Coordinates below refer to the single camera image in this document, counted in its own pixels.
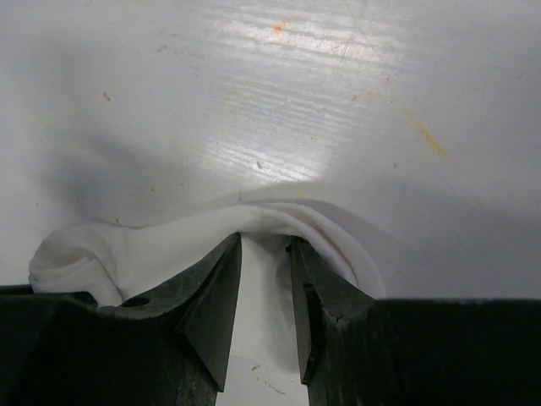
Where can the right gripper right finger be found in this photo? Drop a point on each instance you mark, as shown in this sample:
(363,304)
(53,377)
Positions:
(329,314)

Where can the white sock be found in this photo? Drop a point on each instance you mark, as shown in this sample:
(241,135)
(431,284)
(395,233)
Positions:
(115,262)

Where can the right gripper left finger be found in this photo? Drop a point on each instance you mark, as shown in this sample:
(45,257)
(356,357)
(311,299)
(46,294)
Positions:
(176,337)

